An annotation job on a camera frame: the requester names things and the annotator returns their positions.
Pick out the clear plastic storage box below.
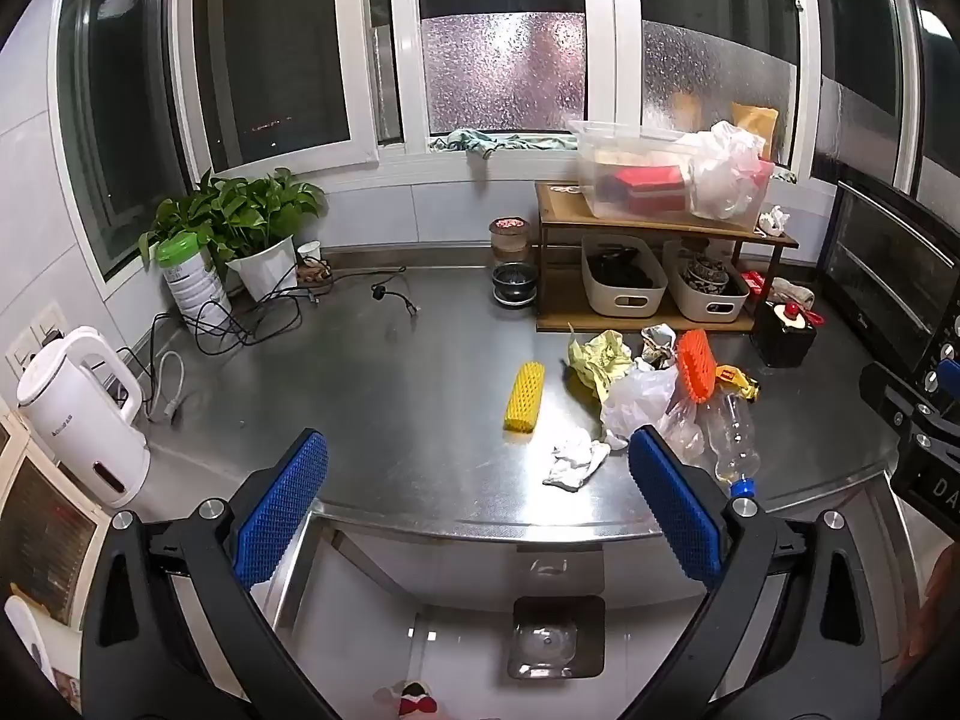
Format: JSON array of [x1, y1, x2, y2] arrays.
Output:
[[568, 118, 776, 232]]

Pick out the beige towel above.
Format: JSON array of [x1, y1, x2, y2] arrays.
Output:
[[769, 277, 818, 308]]

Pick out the green cloth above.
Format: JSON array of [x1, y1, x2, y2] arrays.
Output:
[[427, 129, 578, 160]]

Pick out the silver black snack wrapper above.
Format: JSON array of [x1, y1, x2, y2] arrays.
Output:
[[640, 324, 680, 370]]

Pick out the white canister with green lid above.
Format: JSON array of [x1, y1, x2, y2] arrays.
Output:
[[155, 232, 233, 331]]

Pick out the translucent white plastic bag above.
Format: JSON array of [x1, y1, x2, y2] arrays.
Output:
[[598, 360, 680, 451]]

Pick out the wooden shelf rack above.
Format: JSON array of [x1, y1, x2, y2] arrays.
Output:
[[534, 180, 800, 335]]

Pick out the clear bottle with blue cap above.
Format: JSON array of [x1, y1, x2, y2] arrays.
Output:
[[694, 390, 758, 500]]

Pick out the patterned bowl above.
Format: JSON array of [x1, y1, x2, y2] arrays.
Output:
[[682, 255, 730, 293]]

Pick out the white wall socket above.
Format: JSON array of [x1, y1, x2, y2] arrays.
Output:
[[6, 300, 68, 383]]

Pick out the orange foam net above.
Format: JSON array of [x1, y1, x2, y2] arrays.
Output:
[[675, 328, 719, 400]]

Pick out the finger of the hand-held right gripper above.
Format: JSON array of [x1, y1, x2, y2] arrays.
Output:
[[859, 360, 960, 437]]

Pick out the brown paper bag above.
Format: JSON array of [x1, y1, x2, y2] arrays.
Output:
[[731, 101, 781, 158]]

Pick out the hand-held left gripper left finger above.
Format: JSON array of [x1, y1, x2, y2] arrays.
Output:
[[79, 429, 338, 720]]

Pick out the yellow paper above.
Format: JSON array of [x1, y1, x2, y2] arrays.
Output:
[[566, 324, 637, 406]]

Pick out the yellow snack packet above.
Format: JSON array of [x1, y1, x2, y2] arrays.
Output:
[[712, 364, 761, 400]]

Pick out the black toaster oven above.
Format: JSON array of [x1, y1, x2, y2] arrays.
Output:
[[817, 180, 960, 391]]

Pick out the white electric kettle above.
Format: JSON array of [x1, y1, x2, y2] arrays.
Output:
[[16, 326, 151, 509]]

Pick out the red box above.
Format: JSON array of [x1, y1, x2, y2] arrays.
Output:
[[600, 165, 691, 215]]

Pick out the potted green plant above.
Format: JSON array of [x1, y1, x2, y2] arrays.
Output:
[[139, 169, 329, 301]]

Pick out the white bin with bowls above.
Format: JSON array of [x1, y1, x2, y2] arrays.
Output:
[[664, 240, 751, 321]]

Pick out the black box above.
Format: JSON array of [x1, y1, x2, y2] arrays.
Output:
[[750, 300, 818, 368]]

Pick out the yellow foam fruit net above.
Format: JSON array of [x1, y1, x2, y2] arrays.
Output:
[[504, 361, 545, 434]]

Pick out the white bin with black items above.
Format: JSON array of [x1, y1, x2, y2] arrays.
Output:
[[581, 234, 668, 317]]

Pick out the red white floor item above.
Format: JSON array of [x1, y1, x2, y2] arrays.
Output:
[[375, 679, 440, 720]]

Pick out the white framed window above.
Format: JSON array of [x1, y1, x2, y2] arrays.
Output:
[[56, 0, 923, 278]]

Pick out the white tissue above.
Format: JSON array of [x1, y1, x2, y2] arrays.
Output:
[[542, 427, 612, 494]]

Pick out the wooden framed cabinet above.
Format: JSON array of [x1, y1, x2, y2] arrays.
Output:
[[0, 405, 102, 631]]

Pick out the black cables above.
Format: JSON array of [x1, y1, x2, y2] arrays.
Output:
[[150, 262, 421, 361]]

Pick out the person's right forearm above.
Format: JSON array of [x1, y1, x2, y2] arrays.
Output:
[[909, 540, 960, 683]]

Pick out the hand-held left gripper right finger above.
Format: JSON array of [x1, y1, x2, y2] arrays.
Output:
[[628, 426, 887, 720]]

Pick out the white power cable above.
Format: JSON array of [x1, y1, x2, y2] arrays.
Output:
[[139, 349, 186, 422]]

